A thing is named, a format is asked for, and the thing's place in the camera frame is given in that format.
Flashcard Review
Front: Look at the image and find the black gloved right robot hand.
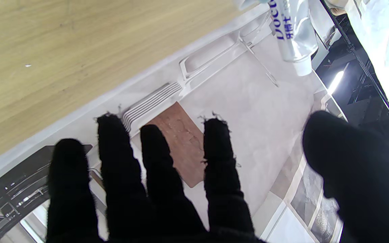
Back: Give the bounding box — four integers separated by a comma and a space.
46, 111, 389, 243

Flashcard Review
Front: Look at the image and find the white silver toothpaste tube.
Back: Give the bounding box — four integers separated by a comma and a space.
267, 0, 318, 76

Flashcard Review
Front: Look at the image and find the brown wooden cutting board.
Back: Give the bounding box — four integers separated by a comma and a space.
140, 101, 205, 188

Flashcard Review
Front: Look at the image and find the printed tile backdrop panel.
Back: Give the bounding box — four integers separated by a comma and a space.
260, 135, 345, 243

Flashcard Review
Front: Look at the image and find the black gas stove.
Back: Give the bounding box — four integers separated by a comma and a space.
0, 145, 94, 243

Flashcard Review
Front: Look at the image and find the chrome arched faucet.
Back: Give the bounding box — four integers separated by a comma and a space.
238, 13, 279, 87

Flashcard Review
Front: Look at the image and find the black stand pole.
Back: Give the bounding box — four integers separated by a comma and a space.
319, 0, 389, 117

